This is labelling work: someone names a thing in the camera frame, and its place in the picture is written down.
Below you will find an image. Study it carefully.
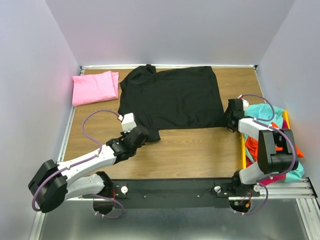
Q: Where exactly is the black t-shirt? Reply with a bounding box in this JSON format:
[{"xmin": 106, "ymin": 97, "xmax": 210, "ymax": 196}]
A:
[{"xmin": 118, "ymin": 64, "xmax": 225, "ymax": 142}]

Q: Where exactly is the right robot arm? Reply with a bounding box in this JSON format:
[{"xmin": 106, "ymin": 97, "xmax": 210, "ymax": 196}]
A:
[{"xmin": 224, "ymin": 95, "xmax": 299, "ymax": 196}]

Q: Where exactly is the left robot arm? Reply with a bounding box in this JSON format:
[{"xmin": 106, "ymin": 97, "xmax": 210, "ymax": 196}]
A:
[{"xmin": 28, "ymin": 125, "xmax": 149, "ymax": 213}]

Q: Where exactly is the teal t-shirt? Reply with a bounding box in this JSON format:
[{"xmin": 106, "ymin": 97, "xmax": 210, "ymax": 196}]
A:
[{"xmin": 245, "ymin": 103, "xmax": 305, "ymax": 183}]

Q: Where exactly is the orange t-shirt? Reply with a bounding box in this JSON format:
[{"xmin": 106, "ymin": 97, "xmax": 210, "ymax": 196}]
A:
[{"xmin": 244, "ymin": 120, "xmax": 305, "ymax": 163}]

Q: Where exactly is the yellow plastic bin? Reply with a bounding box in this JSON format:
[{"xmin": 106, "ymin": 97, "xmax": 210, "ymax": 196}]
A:
[{"xmin": 240, "ymin": 107, "xmax": 290, "ymax": 169}]

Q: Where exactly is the folded pink t-shirt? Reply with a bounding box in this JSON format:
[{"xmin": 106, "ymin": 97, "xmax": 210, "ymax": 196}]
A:
[{"xmin": 72, "ymin": 70, "xmax": 119, "ymax": 107}]

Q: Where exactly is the magenta t-shirt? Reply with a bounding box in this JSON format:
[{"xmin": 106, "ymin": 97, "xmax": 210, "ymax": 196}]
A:
[{"xmin": 260, "ymin": 119, "xmax": 290, "ymax": 186}]

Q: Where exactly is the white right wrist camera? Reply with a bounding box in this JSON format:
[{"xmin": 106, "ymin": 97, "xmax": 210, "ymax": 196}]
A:
[{"xmin": 237, "ymin": 95, "xmax": 250, "ymax": 111}]

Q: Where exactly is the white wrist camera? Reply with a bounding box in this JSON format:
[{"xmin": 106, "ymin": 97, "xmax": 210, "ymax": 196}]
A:
[
  {"xmin": 237, "ymin": 95, "xmax": 250, "ymax": 111},
  {"xmin": 117, "ymin": 112, "xmax": 137, "ymax": 133}
]

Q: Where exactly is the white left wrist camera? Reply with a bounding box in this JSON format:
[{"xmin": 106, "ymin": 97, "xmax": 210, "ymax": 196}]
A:
[{"xmin": 117, "ymin": 112, "xmax": 137, "ymax": 133}]

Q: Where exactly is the black mounting base plate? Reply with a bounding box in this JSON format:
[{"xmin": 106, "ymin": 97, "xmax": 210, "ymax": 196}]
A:
[{"xmin": 98, "ymin": 177, "xmax": 260, "ymax": 210}]

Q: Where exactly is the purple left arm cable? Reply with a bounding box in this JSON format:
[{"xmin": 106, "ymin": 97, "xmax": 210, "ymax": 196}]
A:
[{"xmin": 31, "ymin": 109, "xmax": 123, "ymax": 213}]

